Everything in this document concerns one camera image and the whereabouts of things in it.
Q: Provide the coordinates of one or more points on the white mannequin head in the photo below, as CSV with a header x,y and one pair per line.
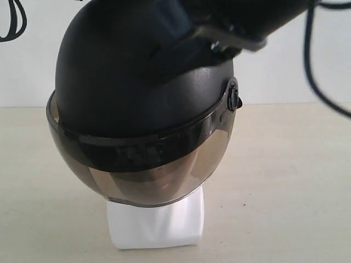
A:
x,y
175,225

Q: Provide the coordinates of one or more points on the black helmet with tinted visor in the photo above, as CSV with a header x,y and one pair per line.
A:
x,y
128,140

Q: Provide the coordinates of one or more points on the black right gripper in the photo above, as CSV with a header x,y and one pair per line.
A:
x,y
185,35

